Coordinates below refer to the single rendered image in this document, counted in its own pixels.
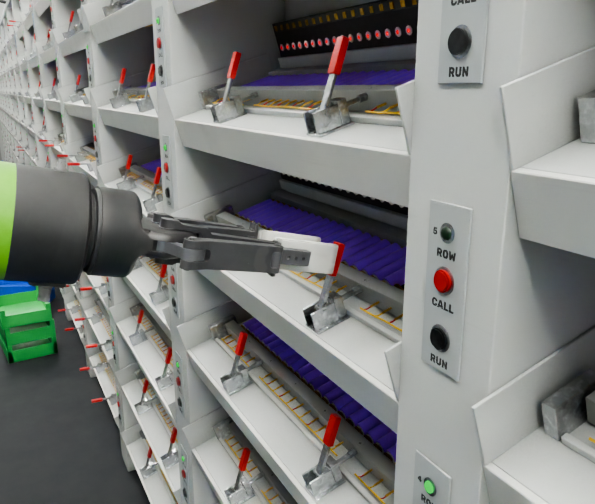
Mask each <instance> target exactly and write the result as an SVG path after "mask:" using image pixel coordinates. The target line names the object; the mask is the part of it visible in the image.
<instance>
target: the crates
mask: <svg viewBox="0 0 595 504"><path fill-rule="evenodd" d="M37 298H38V286H31V285H29V284H28V282H24V281H7V280H0V345H1V347H2V349H3V352H4V354H5V356H6V358H7V360H8V362H9V364H11V363H15V362H20V361H24V360H29V359H33V358H37V357H42V356H46V355H51V354H55V353H58V349H57V341H56V331H55V323H54V319H53V318H52V313H51V305H50V302H51V301H52V300H53V299H54V298H55V289H54V287H53V288H52V290H51V295H50V301H48V302H42V301H38V300H37Z"/></svg>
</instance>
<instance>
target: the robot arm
mask: <svg viewBox="0 0 595 504"><path fill-rule="evenodd" d="M65 163H66V160H62V159H58V162H56V167H55V166H54V169H50V168H44V167H37V166H30V165H24V164H17V163H10V162H3V161H0V280H7V281H24V282H28V284H29V285H31V286H38V298H37V300H38V301H42V302H48V301H50V295H51V290H52V288H53V287H59V288H63V287H66V284H74V283H76V282H77V281H78V280H79V278H80V277H81V274H82V272H83V271H84V272H85V273H86V274H87V275H92V276H107V277H126V276H128V275H129V274H130V273H131V272H132V271H133V269H134V267H135V262H136V261H137V259H138V258H139V257H140V256H144V255H145V256H147V257H151V258H155V260H154V262H156V263H159V264H166V265H173V264H176V263H180V265H179V268H181V269H183V270H185V271H189V270H205V269H208V270H225V271H243V272H261V273H267V274H268V275H270V276H271V277H275V275H276V274H278V273H279V270H289V271H301V272H312V273H324V274H332V273H333V271H334V266H335V261H336V257H337V252H338V247H339V246H338V245H336V244H331V243H323V242H321V239H320V237H317V236H309V235H301V234H293V233H285V232H277V231H268V230H260V231H259V233H258V228H259V224H258V223H254V222H250V227H249V229H245V227H243V226H242V225H238V224H237V225H231V224H224V223H217V222H210V221H203V220H195V219H190V218H182V217H174V216H171V215H169V214H166V213H159V212H148V213H147V217H143V212H142V205H141V201H140V198H139V196H138V195H137V194H136V193H135V192H133V191H130V190H123V189H116V188H109V187H102V186H96V187H95V188H93V189H92V190H91V184H90V180H89V178H88V177H87V176H86V174H84V173H77V172H70V171H68V169H67V168H66V164H65ZM257 234H258V235H257Z"/></svg>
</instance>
